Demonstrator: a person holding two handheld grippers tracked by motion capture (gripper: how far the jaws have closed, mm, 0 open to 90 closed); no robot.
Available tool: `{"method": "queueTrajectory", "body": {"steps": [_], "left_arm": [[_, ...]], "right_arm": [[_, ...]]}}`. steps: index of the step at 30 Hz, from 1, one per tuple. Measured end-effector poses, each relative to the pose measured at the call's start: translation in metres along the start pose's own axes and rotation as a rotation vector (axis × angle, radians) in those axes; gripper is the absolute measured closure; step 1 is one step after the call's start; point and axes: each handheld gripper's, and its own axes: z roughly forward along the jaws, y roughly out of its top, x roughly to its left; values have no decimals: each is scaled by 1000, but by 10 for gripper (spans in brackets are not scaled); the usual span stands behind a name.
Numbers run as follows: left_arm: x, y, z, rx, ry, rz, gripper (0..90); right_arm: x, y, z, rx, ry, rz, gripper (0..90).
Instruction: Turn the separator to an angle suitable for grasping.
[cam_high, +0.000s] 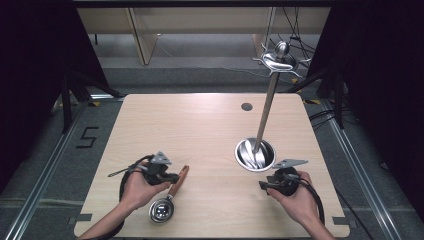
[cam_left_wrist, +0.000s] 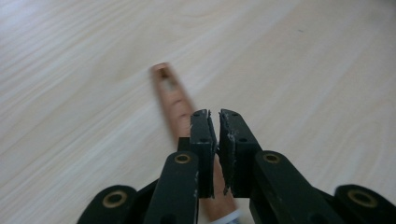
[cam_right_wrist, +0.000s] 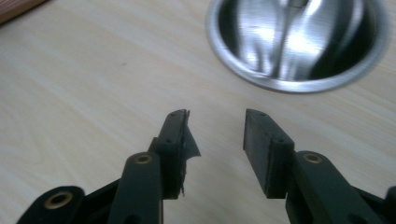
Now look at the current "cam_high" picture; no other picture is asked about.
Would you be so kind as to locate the aluminium floor rail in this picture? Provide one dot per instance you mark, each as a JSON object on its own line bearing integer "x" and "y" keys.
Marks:
{"x": 363, "y": 173}
{"x": 43, "y": 173}

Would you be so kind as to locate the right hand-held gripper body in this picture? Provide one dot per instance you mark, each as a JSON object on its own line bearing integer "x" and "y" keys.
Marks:
{"x": 286, "y": 181}

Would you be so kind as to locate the black metal stand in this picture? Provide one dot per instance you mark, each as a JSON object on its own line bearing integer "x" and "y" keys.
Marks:
{"x": 66, "y": 103}
{"x": 339, "y": 100}

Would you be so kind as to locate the round grey table grommet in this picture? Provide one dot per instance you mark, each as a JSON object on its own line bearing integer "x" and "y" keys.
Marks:
{"x": 246, "y": 106}

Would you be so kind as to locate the person's left hand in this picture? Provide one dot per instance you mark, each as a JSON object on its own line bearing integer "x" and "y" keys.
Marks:
{"x": 135, "y": 191}

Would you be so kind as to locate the beige wooden desk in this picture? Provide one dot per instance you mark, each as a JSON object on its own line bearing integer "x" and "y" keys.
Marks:
{"x": 200, "y": 20}

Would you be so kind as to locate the dark curtain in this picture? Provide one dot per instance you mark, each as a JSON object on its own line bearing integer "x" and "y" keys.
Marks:
{"x": 386, "y": 83}
{"x": 30, "y": 83}

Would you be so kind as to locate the steel utensil rack stand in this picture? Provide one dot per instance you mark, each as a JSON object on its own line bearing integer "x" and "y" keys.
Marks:
{"x": 266, "y": 110}

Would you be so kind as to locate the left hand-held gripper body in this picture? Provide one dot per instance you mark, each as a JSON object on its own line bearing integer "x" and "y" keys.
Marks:
{"x": 156, "y": 173}

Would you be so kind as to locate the person's right hand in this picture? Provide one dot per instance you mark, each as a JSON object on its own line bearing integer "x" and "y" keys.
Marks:
{"x": 305, "y": 203}

